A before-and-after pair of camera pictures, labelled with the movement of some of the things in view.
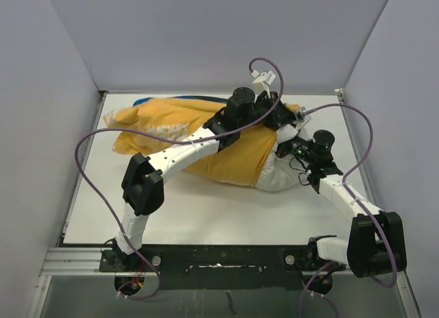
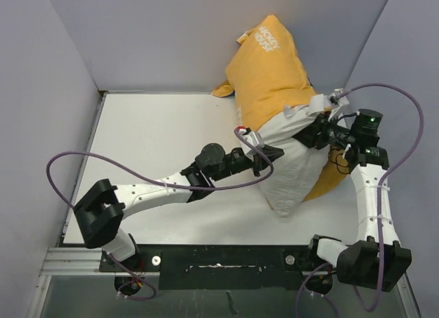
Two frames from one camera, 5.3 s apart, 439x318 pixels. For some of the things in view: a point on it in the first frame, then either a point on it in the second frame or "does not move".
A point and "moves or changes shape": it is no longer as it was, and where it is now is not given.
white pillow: x=281 y=173 moves or changes shape
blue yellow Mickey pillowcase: x=149 y=125 → x=267 y=73
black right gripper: x=281 y=148 → x=308 y=136
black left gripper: x=280 y=115 → x=259 y=162
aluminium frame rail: x=64 y=260 does not move
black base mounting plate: x=230 y=267 does not move
